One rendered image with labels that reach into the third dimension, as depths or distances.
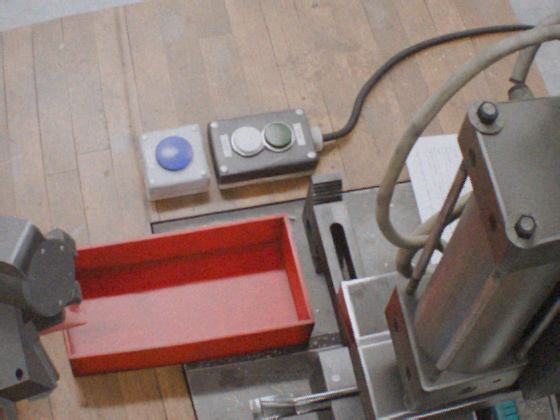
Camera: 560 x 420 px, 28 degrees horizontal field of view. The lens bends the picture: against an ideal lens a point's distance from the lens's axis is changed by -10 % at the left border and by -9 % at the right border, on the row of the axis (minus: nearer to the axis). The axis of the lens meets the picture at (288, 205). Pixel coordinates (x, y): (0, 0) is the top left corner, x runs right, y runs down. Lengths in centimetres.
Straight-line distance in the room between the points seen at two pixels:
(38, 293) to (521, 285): 33
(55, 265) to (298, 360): 46
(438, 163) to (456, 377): 54
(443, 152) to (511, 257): 73
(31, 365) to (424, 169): 62
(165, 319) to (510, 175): 65
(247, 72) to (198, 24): 9
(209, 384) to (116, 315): 12
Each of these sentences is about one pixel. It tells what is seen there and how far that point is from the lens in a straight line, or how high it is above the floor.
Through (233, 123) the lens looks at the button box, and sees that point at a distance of 131.
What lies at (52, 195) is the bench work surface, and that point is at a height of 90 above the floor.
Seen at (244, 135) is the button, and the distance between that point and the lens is 129.
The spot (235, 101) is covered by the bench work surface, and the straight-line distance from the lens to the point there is 136.
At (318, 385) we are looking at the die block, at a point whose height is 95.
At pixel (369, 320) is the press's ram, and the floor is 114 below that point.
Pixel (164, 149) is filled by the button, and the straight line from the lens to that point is 128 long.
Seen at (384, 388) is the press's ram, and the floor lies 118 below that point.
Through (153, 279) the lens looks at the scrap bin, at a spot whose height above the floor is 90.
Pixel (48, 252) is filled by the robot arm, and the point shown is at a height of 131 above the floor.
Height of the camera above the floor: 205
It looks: 62 degrees down
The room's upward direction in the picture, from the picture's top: 12 degrees clockwise
